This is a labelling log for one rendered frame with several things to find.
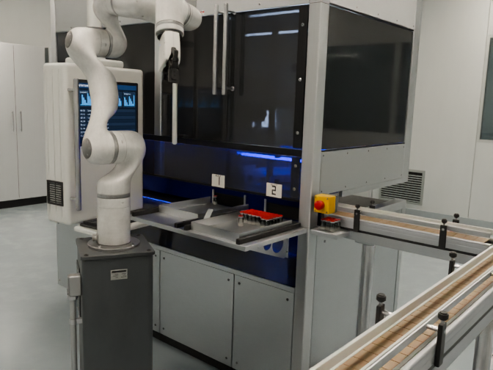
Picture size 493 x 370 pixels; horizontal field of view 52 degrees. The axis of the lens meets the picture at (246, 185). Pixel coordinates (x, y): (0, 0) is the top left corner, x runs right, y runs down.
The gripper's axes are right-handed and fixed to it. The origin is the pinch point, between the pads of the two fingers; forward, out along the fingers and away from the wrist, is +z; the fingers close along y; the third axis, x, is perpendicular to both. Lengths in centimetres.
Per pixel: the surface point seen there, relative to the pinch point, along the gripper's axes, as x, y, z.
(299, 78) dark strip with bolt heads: 63, -38, -23
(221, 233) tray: 30, -46, 40
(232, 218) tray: 43, -71, 31
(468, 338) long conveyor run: 62, 42, 72
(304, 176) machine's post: 67, -47, 16
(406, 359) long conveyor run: 32, 58, 72
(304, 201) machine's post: 68, -50, 26
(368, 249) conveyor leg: 93, -43, 47
